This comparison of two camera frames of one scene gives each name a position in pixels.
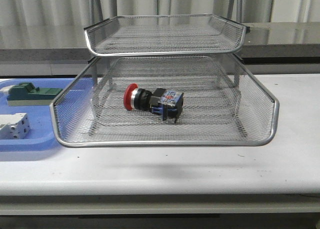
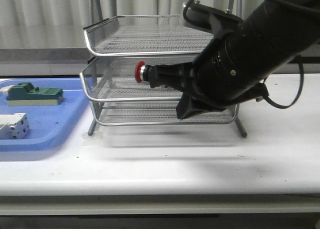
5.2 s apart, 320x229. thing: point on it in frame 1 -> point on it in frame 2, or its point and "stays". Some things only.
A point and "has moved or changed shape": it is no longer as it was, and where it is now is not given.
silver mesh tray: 164,34 stays
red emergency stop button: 167,103 -> 142,72
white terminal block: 14,126 stays
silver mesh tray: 223,105 has moved or changed shape
